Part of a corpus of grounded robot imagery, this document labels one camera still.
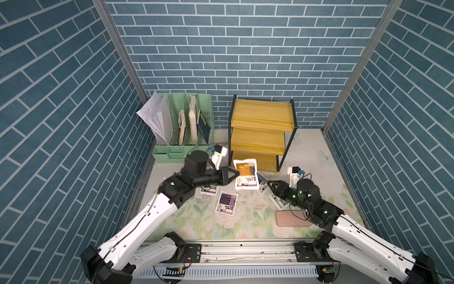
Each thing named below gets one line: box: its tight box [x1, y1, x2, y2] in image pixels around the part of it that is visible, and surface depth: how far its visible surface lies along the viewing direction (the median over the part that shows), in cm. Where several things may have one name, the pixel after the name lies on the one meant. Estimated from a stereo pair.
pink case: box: [275, 210, 313, 228], surface depth 82 cm
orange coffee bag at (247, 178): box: [232, 158, 260, 190], surface depth 69 cm
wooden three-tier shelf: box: [228, 94, 298, 173], surface depth 87 cm
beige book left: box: [178, 109, 187, 146], surface depth 101 cm
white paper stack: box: [135, 90, 173, 146], surface depth 96 cm
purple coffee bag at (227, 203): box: [215, 190, 239, 216], surface depth 89 cm
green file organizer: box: [151, 92, 215, 164], surface depth 104 cm
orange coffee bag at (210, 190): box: [199, 185, 218, 196], surface depth 93 cm
